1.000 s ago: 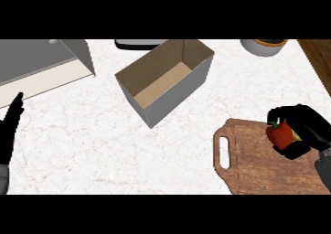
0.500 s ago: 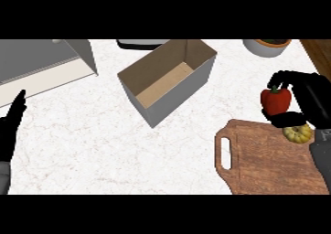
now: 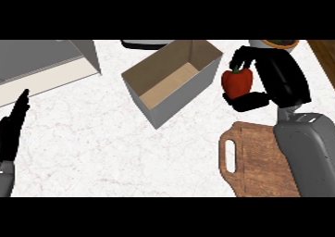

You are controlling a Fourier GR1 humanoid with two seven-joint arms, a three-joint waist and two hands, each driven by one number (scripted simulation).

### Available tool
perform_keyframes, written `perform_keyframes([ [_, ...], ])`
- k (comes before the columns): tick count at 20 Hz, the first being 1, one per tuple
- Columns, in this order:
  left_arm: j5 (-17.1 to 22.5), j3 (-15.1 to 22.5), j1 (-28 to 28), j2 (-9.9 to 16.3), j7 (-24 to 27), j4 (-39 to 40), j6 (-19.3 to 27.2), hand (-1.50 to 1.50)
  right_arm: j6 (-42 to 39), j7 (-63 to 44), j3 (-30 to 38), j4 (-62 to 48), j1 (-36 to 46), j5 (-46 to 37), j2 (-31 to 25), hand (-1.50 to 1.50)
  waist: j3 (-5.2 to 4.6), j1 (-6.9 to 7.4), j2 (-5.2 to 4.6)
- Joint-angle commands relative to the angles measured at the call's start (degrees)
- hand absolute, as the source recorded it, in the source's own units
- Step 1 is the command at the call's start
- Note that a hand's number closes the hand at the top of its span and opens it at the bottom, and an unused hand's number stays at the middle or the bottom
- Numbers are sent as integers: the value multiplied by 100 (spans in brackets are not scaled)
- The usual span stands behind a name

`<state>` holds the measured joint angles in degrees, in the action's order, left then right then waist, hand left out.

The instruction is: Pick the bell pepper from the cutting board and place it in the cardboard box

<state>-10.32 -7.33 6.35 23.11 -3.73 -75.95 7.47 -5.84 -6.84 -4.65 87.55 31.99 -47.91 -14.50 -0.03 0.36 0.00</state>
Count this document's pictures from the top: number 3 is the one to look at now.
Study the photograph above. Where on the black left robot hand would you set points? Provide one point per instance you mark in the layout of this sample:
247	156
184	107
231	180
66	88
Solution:
8	135

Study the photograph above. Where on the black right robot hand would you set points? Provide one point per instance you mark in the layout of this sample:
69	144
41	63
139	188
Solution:
283	80

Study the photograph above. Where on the red bell pepper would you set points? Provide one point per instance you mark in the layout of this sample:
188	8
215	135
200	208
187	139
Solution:
237	82

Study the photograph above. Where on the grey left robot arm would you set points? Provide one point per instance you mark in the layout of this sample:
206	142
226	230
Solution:
1	179

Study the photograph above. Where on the open cardboard box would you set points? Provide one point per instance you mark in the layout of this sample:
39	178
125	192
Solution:
173	80

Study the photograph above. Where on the brown wooden cutting board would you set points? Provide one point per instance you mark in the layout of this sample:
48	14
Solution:
255	160

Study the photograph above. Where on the brown wooden panel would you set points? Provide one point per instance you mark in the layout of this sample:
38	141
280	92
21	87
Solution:
328	61

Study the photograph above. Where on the grey and white appliance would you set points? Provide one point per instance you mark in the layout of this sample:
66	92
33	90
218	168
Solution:
41	68

